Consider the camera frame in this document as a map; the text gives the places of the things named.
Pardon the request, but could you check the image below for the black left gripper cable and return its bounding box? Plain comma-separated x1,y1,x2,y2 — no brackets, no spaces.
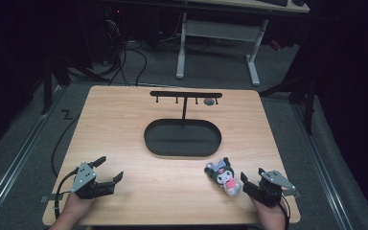
54,169,79,220

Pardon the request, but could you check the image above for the small red object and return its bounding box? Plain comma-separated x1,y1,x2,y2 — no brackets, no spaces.
269,39,283,53

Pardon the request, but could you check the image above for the black keyboard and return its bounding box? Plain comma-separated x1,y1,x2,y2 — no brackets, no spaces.
257,0,289,8

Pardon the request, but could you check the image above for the grey metal bracket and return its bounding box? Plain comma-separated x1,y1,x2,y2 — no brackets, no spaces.
39,193,75,204

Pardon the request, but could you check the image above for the black metal stand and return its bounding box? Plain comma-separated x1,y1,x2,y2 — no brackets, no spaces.
40,57,72,116

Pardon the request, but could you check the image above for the person's left hand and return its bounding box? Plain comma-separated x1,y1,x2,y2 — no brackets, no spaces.
61,193,96,222

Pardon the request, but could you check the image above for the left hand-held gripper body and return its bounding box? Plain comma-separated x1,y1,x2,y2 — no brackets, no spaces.
71,161,116,200

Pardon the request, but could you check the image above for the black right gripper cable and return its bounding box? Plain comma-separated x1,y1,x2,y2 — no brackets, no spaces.
279,195,291,230

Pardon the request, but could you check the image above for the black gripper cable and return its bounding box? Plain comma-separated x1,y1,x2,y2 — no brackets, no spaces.
54,169,79,220
279,195,291,230

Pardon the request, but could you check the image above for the black floor cable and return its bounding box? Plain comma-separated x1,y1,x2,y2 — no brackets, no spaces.
51,114,81,178

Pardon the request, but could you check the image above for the black hanger stand with tray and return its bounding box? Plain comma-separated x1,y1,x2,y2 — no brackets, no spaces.
143,90,223,158

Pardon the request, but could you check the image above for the black and pink plush toy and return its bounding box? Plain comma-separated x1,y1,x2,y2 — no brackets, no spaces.
203,156,242,196

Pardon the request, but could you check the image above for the bundle of black cables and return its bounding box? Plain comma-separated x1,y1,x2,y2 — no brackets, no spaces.
107,39,149,87

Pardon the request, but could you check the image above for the grey metal floor rail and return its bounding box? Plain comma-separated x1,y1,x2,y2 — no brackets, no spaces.
0,85,65,226
291,102,354,230

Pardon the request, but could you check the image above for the dark computer tower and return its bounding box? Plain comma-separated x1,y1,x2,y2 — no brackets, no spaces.
103,6,127,66

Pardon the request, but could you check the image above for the person's right hand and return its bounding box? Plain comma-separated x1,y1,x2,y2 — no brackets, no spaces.
252,197,288,225

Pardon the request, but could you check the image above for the white metal desk frame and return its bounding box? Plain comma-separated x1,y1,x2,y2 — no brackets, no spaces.
175,11,269,87

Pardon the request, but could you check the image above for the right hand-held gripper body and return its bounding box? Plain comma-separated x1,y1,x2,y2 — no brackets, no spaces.
242,170,297,208

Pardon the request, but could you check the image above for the black tripod stand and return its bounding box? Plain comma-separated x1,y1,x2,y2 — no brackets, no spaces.
259,72,318,135

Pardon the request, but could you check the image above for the wooden desk top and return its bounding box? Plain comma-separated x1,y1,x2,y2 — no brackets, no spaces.
185,0,311,14

